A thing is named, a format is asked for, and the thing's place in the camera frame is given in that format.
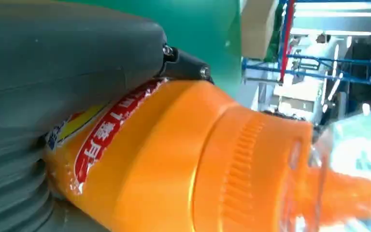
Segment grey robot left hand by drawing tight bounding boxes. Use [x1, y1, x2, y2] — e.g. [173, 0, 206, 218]
[0, 0, 214, 232]

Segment orange drink bottle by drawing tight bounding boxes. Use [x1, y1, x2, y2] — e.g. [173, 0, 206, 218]
[43, 78, 371, 232]

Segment brown cardboard box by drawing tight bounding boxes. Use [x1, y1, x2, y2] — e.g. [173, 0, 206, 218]
[241, 0, 281, 60]

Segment red pole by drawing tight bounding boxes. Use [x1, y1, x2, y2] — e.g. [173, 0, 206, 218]
[280, 0, 297, 82]

